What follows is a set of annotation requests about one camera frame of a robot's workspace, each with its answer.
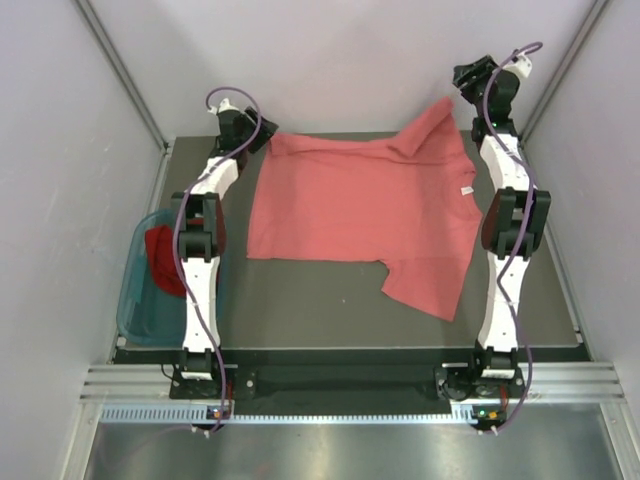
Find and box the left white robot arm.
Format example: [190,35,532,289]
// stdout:
[172,98,278,397]

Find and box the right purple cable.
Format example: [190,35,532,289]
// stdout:
[474,42,544,435]

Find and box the dark red t shirt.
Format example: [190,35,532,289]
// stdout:
[144,225,186,298]

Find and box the teal plastic basket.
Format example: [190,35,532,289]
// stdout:
[115,208,231,346]

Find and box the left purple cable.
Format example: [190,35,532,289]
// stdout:
[172,87,261,434]

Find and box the pink t shirt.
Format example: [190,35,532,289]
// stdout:
[247,98,482,321]

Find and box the left aluminium frame post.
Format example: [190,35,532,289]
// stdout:
[71,0,169,152]

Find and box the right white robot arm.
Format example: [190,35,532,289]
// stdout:
[452,49,551,396]

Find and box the purple cable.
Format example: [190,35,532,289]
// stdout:
[172,87,261,434]
[474,42,544,435]

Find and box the aluminium frame post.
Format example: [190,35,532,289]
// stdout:
[520,0,612,145]
[71,0,169,152]

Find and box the right aluminium frame post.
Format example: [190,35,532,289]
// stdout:
[520,0,612,145]

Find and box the slotted cable duct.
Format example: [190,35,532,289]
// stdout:
[100,403,498,426]

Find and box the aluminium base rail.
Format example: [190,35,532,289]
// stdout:
[80,362,625,404]

